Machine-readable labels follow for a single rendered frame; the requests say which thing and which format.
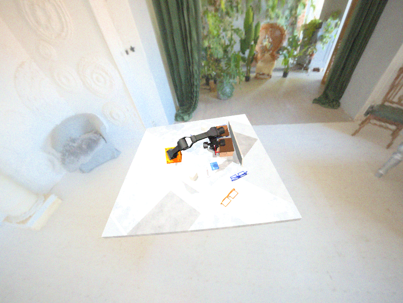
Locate orange glasses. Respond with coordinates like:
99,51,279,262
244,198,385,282
221,189,238,207

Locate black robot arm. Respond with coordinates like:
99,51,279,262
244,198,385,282
166,127,225,160

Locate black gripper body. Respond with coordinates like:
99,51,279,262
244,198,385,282
203,138,226,148

